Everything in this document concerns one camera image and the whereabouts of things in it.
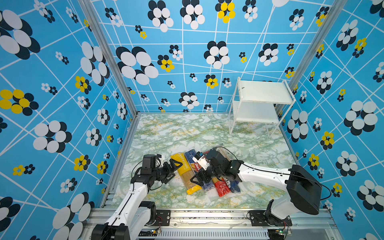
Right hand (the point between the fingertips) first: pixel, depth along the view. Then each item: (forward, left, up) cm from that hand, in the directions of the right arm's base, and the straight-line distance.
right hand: (195, 175), depth 79 cm
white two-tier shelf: (+32, -39, +23) cm, 56 cm away
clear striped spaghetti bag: (+19, -18, -8) cm, 27 cm away
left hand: (+4, +9, +1) cm, 10 cm away
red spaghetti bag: (-3, -15, -5) cm, 16 cm away
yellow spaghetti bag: (+3, +6, -6) cm, 9 cm away
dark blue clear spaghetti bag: (-4, -21, -5) cm, 22 cm away
